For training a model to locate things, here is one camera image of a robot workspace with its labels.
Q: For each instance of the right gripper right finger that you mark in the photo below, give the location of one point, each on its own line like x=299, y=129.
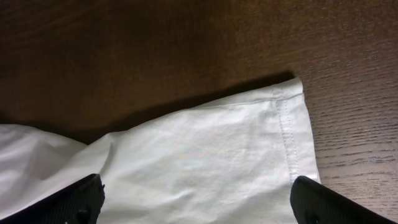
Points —
x=313, y=203

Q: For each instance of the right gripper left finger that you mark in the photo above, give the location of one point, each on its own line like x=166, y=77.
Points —
x=79, y=203

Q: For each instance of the white t-shirt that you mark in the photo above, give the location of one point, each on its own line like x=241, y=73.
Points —
x=232, y=160

